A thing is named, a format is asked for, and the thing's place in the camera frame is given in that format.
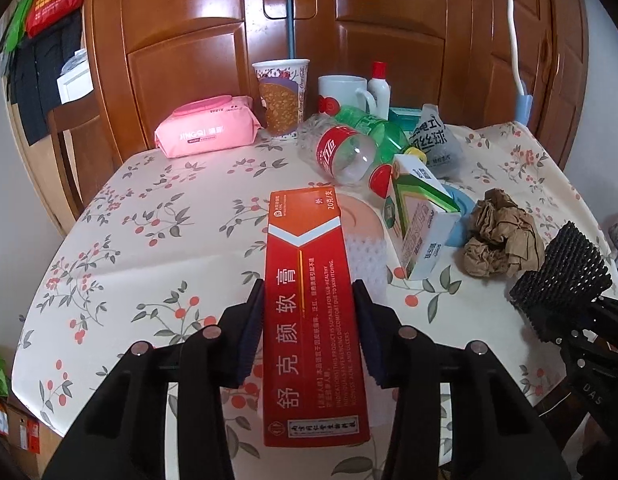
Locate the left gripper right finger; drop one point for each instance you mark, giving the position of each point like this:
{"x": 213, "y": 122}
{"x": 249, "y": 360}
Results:
{"x": 496, "y": 433}

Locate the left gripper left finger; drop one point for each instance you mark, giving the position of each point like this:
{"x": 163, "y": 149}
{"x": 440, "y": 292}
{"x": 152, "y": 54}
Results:
{"x": 120, "y": 433}

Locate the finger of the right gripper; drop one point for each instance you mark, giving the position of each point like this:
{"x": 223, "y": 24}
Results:
{"x": 573, "y": 274}

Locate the brown paper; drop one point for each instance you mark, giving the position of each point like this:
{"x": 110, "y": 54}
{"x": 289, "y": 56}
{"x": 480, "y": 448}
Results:
{"x": 503, "y": 238}

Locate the red ointment box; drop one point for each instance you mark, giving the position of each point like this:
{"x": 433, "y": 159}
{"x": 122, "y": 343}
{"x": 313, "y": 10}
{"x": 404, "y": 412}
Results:
{"x": 312, "y": 391}

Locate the blue round lid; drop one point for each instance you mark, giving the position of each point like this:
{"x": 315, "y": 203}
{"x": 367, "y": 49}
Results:
{"x": 460, "y": 232}

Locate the cardboard box on floor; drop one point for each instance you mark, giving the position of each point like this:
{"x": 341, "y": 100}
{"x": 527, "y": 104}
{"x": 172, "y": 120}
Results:
{"x": 26, "y": 444}

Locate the green white carton box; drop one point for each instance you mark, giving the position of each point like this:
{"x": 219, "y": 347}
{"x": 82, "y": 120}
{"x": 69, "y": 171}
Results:
{"x": 419, "y": 215}

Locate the grey snack bag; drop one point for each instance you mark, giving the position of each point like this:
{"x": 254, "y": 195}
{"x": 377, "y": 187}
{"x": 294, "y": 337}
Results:
{"x": 433, "y": 137}

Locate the white mesh sheet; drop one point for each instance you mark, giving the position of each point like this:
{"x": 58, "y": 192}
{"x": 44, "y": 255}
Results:
{"x": 367, "y": 261}

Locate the green plastic bottle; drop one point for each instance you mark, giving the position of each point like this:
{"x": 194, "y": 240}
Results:
{"x": 389, "y": 139}

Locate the teal box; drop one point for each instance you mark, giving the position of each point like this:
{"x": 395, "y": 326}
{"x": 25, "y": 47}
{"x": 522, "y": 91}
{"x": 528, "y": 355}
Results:
{"x": 405, "y": 117}

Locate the wooden wardrobe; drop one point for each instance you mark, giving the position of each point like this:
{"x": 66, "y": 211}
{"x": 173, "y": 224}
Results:
{"x": 148, "y": 57}

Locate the clear cola bottle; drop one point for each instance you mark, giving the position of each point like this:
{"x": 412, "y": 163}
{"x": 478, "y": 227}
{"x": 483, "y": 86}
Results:
{"x": 338, "y": 151}

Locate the white bottle red cap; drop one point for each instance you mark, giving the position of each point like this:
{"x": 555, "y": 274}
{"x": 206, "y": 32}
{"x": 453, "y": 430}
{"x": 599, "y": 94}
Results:
{"x": 380, "y": 89}

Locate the wooden chair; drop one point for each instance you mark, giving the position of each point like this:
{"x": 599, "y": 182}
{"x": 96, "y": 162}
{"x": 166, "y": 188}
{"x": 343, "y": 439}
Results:
{"x": 84, "y": 153}

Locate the white ceramic mug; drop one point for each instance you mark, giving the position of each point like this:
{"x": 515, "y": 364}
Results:
{"x": 337, "y": 91}

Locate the pink wet wipes pack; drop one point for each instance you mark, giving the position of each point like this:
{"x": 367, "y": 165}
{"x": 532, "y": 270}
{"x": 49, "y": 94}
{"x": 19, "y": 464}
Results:
{"x": 209, "y": 125}

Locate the printed paper cup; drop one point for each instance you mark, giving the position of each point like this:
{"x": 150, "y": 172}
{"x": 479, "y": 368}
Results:
{"x": 282, "y": 90}

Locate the dark hanging clothes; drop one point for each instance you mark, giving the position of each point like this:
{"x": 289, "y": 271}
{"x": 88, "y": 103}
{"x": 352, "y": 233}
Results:
{"x": 36, "y": 64}

